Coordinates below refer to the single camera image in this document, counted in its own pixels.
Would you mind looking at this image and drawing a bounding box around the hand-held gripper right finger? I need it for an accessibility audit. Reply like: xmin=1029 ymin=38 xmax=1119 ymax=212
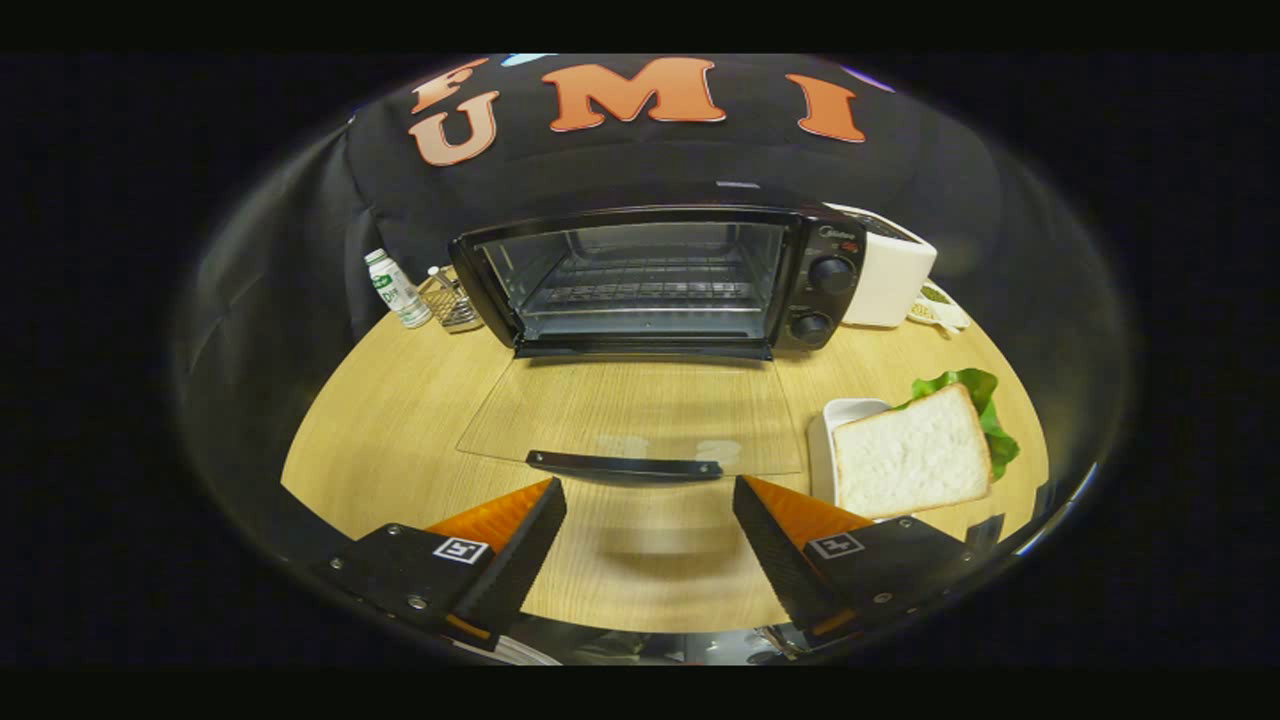
xmin=732 ymin=475 xmax=1001 ymax=649

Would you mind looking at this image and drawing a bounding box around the white divided snack dish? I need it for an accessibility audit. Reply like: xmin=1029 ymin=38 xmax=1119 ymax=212
xmin=908 ymin=282 xmax=971 ymax=336

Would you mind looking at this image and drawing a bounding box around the small wire mesh basket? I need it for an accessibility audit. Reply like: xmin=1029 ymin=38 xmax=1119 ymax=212
xmin=420 ymin=266 xmax=486 ymax=335

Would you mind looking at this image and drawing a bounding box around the lettuce sandwich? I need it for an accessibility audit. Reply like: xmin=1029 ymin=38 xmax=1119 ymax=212
xmin=832 ymin=368 xmax=1021 ymax=521

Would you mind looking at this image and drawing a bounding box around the white rectangular tray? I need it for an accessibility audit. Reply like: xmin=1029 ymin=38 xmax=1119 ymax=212
xmin=806 ymin=398 xmax=893 ymax=506

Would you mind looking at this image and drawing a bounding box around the white bottle with green label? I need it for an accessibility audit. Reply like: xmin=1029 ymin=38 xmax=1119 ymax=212
xmin=364 ymin=248 xmax=434 ymax=330

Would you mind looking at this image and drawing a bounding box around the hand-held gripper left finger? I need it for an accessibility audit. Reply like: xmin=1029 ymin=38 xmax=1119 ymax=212
xmin=315 ymin=477 xmax=569 ymax=653

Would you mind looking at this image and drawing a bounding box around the white pop-up toaster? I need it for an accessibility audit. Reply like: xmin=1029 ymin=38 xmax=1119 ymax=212
xmin=825 ymin=203 xmax=939 ymax=329

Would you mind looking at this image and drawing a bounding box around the black toaster oven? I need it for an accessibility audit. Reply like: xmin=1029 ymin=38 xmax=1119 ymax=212
xmin=447 ymin=205 xmax=869 ymax=486

